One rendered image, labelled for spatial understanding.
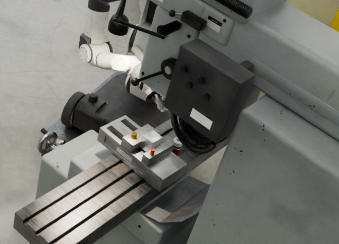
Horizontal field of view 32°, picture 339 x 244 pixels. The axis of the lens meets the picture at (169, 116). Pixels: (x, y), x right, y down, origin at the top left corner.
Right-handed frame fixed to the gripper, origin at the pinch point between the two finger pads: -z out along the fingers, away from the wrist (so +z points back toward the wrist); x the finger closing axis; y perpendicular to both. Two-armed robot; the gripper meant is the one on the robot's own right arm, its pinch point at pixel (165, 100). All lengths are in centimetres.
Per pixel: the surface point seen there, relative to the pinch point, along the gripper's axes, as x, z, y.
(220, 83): -25, -44, -46
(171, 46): -9.0, -4.4, -28.6
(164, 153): 2.7, -6.0, 22.3
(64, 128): 9, 78, 84
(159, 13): -11.4, 3.3, -36.8
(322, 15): 161, 61, 19
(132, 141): -7.8, 1.9, 20.5
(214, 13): -7, -16, -48
